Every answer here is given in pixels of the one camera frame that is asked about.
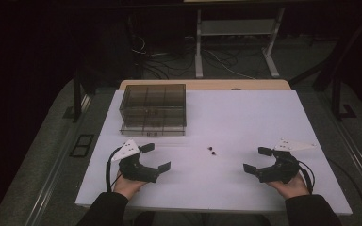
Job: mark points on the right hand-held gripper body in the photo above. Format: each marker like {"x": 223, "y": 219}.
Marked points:
{"x": 284, "y": 168}

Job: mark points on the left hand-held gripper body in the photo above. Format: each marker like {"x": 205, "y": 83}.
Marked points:
{"x": 135, "y": 171}

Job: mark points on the smoky clear drawer box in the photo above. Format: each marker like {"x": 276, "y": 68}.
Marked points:
{"x": 153, "y": 108}

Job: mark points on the person's left hand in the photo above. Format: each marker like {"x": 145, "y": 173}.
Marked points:
{"x": 126, "y": 186}

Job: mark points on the person's right hand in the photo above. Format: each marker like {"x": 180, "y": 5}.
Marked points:
{"x": 293, "y": 188}

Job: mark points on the black floor socket plate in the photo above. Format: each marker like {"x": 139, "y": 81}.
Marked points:
{"x": 81, "y": 145}

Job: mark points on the black metal stand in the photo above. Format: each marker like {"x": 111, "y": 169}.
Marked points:
{"x": 337, "y": 97}
{"x": 77, "y": 100}

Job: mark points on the metal floor rail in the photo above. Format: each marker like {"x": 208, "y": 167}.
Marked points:
{"x": 53, "y": 175}
{"x": 358, "y": 150}

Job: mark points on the white metal desk frame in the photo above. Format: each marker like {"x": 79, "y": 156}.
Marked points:
{"x": 237, "y": 27}

